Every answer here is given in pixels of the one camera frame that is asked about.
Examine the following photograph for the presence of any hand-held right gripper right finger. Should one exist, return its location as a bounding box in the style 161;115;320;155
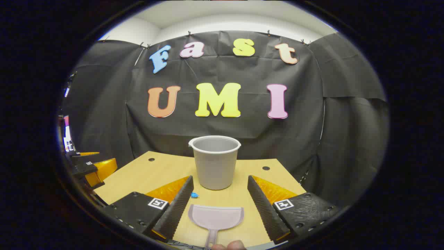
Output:
247;175;342;245

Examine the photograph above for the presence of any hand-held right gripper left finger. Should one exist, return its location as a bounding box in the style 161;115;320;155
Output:
101;175;195;243

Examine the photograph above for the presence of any lilac plastic dustpan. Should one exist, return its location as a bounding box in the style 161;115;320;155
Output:
188;204;245;249

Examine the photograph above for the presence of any wooden desktop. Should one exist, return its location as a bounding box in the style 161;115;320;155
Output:
94;150;307;249

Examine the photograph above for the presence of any computer monitor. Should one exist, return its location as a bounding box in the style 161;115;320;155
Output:
62;115;75;153

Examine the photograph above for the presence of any grey plastic garbage bin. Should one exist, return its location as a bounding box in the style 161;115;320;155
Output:
188;135;241;191

